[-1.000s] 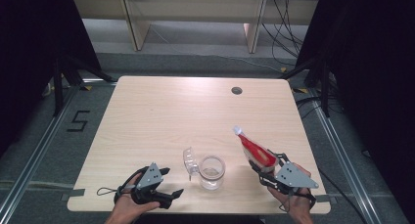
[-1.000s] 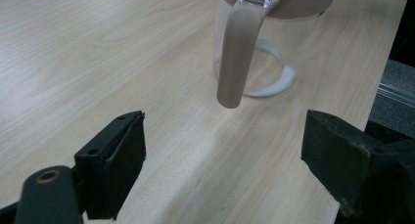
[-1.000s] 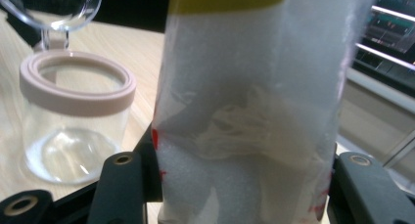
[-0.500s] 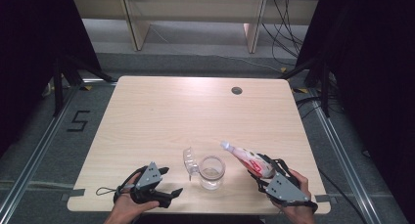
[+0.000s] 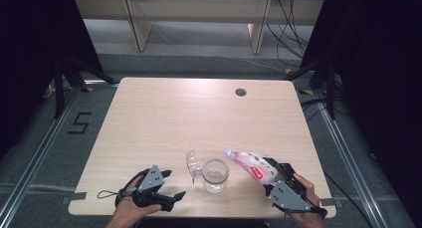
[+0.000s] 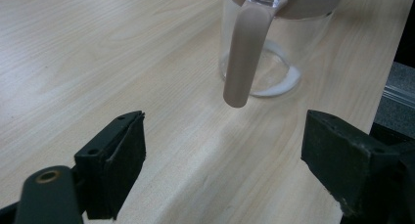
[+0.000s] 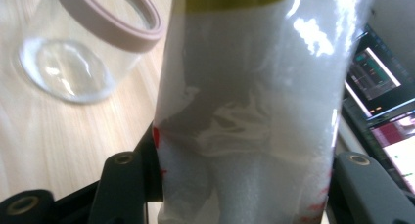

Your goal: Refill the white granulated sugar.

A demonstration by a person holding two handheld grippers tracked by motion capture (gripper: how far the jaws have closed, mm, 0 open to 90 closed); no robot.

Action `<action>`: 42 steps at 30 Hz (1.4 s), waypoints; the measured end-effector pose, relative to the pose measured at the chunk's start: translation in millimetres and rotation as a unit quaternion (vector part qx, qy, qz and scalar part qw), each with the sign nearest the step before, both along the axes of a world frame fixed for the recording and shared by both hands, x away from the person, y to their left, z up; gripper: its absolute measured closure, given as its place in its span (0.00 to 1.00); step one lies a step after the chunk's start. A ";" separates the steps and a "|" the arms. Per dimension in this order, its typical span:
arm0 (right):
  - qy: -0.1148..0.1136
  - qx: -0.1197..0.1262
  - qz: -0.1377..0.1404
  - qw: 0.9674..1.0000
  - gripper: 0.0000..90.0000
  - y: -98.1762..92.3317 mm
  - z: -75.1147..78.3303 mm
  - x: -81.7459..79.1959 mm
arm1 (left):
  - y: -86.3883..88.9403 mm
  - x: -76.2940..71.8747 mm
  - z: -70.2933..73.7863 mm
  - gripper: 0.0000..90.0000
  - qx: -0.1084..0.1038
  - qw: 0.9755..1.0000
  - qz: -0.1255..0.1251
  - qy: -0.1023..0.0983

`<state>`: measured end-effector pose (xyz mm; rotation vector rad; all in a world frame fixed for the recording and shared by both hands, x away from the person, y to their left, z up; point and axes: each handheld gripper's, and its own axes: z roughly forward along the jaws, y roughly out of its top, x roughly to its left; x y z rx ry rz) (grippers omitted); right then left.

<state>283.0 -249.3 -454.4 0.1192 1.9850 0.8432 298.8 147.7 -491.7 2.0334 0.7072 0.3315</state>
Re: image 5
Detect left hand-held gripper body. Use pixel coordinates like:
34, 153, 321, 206
131, 164, 175, 212

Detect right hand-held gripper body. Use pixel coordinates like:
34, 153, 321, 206
268, 162, 312, 212

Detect red and white spouted pouch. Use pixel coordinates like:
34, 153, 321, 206
223, 148, 281, 186

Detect clear glass jar with lid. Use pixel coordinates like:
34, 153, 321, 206
185, 148, 231, 195

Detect person's right hand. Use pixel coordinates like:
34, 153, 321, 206
288, 174, 324, 228

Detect person's left hand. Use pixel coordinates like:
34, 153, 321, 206
105, 175, 163, 228

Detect grey tape strip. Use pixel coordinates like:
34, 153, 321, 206
320, 197, 342, 207
61, 191, 88, 206

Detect black metal stand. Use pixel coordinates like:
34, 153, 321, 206
53, 55, 118, 119
285, 60, 339, 120

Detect black curtain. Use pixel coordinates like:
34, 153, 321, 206
0, 0, 104, 159
300, 0, 422, 227

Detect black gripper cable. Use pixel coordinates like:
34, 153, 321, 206
273, 201, 328, 220

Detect black wrist strap cord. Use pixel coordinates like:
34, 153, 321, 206
97, 167, 150, 208

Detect metal floor rail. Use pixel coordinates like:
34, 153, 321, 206
313, 88, 382, 228
0, 87, 83, 228

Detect black floor cables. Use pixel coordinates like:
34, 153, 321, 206
300, 98, 336, 121

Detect bundle of black cables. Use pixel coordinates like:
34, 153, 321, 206
265, 0, 312, 68

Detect beige wooden furniture frame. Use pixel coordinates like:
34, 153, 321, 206
71, 0, 325, 56

